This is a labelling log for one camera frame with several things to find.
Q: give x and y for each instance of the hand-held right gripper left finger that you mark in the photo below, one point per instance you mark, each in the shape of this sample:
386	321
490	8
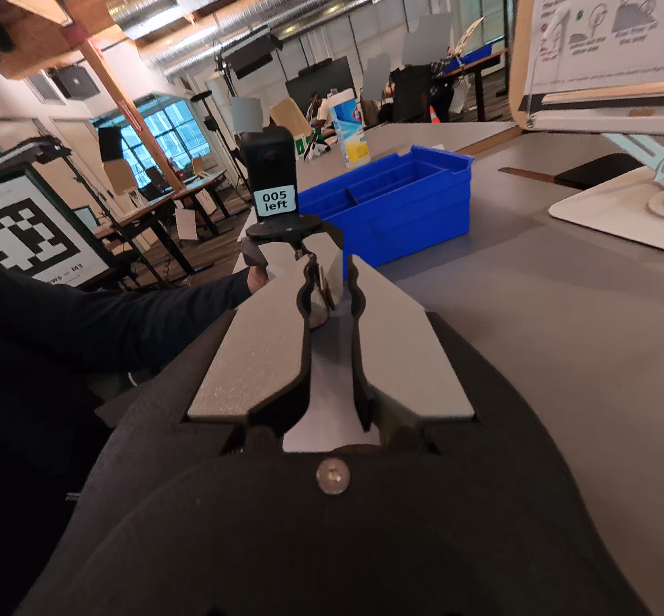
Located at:
259	356

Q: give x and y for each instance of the black white marker board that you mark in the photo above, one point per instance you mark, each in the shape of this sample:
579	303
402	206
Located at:
31	232

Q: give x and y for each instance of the white folding stand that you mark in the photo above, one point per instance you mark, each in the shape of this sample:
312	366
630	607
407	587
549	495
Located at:
612	206

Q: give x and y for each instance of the grey desk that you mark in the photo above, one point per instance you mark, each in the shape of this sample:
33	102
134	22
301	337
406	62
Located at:
518	315

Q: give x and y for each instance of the black office chair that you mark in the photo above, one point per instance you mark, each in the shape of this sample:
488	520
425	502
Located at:
412	94

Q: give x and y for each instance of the black wall screen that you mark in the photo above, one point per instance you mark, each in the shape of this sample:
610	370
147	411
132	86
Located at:
321	81

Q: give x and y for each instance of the black studio light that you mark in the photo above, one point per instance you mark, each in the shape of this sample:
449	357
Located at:
75	81

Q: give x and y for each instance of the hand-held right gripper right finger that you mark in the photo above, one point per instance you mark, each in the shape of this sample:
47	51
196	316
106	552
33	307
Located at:
404	361

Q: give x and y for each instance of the brown cardboard piece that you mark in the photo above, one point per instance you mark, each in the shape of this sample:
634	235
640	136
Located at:
290	117

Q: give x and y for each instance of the blue plastic bin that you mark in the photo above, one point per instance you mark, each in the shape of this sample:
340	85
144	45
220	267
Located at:
482	54
415	200

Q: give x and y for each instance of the silver ventilation duct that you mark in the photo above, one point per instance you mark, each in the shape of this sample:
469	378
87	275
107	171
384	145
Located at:
290	3

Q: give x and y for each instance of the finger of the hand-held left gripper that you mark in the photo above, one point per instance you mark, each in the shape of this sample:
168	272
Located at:
282	267
334	276

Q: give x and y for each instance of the person's left hand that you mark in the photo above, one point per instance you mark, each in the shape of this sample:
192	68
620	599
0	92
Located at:
258	279

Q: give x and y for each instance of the black flat pad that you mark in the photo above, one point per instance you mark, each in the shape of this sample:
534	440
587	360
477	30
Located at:
596	170

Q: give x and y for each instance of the orange traffic cone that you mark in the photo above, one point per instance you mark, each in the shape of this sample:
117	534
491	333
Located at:
433	115

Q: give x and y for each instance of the white wipes canister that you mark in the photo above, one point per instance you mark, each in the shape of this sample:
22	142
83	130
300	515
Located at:
352	133

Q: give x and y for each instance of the black softbox light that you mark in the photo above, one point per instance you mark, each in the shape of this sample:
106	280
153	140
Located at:
254	55

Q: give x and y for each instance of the large window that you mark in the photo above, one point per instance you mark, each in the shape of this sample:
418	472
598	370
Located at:
171	133

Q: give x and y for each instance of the printed instruction board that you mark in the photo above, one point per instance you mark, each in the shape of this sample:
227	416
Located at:
596	19

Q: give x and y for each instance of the wooden table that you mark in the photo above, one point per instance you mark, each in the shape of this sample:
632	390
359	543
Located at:
155	206
480	70

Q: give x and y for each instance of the person's dark clothing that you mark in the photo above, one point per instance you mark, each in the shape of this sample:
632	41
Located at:
31	444

